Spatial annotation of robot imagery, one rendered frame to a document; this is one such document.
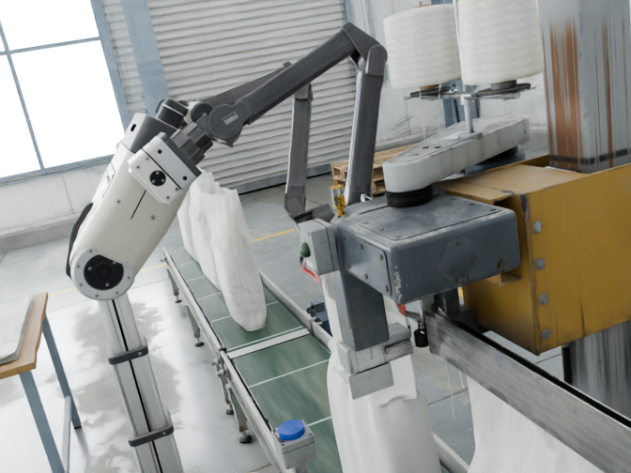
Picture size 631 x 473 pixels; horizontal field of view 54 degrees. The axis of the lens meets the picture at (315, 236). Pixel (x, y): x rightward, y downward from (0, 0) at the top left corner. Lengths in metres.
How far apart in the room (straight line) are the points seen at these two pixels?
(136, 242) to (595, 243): 1.05
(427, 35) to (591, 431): 0.80
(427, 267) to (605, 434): 0.33
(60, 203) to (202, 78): 2.46
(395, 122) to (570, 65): 8.43
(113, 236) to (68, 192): 7.05
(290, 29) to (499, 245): 8.11
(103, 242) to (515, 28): 1.08
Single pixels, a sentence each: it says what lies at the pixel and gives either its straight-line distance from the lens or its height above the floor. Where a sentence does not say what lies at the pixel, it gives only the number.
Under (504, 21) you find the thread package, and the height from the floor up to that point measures 1.63.
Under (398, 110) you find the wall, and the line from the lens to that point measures 9.70.
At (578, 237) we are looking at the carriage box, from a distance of 1.24.
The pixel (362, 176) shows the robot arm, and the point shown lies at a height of 1.34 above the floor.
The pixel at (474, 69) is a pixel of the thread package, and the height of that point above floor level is 1.56.
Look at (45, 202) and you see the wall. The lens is 8.70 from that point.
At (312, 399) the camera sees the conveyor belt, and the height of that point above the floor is 0.38.
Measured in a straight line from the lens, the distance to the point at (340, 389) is 1.72.
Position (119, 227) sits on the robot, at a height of 1.31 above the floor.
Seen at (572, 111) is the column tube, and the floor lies 1.44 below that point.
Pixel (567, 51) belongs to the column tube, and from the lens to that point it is 1.31.
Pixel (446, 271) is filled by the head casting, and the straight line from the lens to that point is 1.01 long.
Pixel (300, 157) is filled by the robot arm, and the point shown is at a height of 1.35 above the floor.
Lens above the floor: 1.62
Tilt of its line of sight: 16 degrees down
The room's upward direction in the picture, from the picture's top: 10 degrees counter-clockwise
